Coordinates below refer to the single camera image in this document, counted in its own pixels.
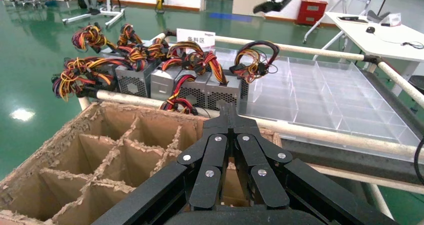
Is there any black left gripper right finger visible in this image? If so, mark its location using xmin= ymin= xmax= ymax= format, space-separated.
xmin=228 ymin=101 xmax=293 ymax=209

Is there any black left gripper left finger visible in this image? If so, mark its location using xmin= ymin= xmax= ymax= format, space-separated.
xmin=177 ymin=101 xmax=231 ymax=211

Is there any red cabinet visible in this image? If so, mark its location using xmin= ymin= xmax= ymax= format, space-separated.
xmin=295 ymin=0 xmax=329 ymax=26

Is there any brown cardboard box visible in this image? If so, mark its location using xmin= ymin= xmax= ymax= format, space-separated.
xmin=0 ymin=100 xmax=282 ymax=225

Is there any white label sign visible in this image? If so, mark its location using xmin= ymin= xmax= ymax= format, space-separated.
xmin=176 ymin=28 xmax=217 ymax=49

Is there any cardboard cell divider insert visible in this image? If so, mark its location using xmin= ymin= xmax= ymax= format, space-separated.
xmin=38 ymin=117 xmax=183 ymax=224

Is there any grey desk object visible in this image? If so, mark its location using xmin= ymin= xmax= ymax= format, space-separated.
xmin=366 ymin=9 xmax=391 ymax=24

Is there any clear acrylic divider tray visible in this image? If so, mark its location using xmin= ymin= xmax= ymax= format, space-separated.
xmin=211 ymin=46 xmax=422 ymax=149

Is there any white pipe leg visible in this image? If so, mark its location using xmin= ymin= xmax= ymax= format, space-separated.
xmin=366 ymin=183 xmax=396 ymax=222
xmin=77 ymin=95 xmax=93 ymax=112

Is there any white office table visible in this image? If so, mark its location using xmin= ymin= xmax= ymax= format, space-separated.
xmin=303 ymin=11 xmax=424 ymax=97

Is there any white label box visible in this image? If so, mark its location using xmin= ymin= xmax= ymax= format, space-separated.
xmin=380 ymin=12 xmax=402 ymax=28

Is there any black stool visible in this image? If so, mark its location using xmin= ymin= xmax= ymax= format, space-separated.
xmin=408 ymin=75 xmax=424 ymax=97

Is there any white metal stand base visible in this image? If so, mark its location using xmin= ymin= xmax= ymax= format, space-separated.
xmin=62 ymin=0 xmax=126 ymax=28

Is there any white pipe rail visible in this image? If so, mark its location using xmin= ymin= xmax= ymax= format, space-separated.
xmin=214 ymin=34 xmax=367 ymax=63
xmin=306 ymin=163 xmax=424 ymax=195
xmin=150 ymin=32 xmax=168 ymax=43
xmin=377 ymin=60 xmax=424 ymax=109
xmin=78 ymin=89 xmax=424 ymax=159

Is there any black desk cable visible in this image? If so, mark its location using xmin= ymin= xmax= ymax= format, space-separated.
xmin=401 ymin=41 xmax=424 ymax=50

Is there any black hanging cable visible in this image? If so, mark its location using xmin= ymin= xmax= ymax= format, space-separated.
xmin=413 ymin=135 xmax=424 ymax=186

